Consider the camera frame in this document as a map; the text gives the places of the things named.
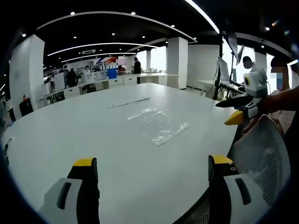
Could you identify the black stand with panel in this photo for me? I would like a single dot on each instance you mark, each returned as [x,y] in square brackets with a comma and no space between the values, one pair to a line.
[234,53]

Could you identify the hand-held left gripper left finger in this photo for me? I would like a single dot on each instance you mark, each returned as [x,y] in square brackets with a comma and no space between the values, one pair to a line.
[77,186]

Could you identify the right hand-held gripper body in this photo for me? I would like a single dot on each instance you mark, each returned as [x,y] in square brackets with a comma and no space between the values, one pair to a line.
[255,81]

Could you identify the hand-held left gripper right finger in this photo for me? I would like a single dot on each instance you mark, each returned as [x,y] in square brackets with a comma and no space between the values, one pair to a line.
[224,186]

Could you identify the blue storage box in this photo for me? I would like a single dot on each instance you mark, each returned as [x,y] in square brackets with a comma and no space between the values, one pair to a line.
[112,74]

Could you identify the ceiling air vent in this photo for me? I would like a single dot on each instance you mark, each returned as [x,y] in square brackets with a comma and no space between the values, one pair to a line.
[88,51]

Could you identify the computer monitor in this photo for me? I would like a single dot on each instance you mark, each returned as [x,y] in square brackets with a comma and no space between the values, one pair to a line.
[223,70]

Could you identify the white desk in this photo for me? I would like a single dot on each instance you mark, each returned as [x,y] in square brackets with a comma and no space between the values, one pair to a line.
[210,85]

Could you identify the long white counter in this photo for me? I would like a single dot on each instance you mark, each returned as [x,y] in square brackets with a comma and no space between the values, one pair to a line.
[116,81]

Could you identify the person's right hand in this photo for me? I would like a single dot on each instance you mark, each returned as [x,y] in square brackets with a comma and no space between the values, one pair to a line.
[268,105]

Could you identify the crinkled clear food packaging bag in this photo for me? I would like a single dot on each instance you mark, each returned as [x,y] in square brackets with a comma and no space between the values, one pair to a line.
[158,124]

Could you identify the grey mesh office chair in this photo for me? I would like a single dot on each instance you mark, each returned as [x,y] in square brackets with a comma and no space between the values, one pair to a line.
[261,158]

